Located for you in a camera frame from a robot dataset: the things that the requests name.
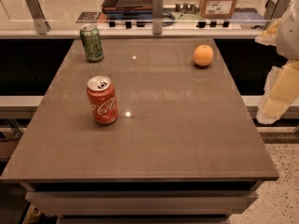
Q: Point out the green soda can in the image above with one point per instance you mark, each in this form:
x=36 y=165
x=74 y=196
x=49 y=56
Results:
x=91 y=42

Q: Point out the metal railing post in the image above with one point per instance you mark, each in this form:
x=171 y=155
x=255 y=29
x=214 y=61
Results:
x=40 y=22
x=157 y=16
x=274 y=9

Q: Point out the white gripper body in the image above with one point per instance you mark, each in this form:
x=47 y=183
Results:
x=289 y=37

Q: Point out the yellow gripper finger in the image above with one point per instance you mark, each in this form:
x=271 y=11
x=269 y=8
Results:
x=270 y=36
x=281 y=89

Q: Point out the right metal railing post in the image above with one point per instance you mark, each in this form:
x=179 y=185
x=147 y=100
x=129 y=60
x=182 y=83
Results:
x=274 y=9

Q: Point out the white drawer front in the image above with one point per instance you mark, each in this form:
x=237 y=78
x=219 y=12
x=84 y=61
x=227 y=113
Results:
x=141 y=203

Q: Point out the orange fruit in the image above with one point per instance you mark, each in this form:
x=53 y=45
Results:
x=203 y=55

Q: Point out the red Coca-Cola can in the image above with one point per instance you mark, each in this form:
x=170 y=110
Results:
x=102 y=97

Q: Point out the left metal railing post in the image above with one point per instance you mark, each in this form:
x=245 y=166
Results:
x=40 y=22

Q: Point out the middle metal railing post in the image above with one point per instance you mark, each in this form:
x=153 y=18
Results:
x=157 y=16

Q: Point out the cardboard box with label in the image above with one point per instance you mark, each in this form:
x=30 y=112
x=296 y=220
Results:
x=217 y=9

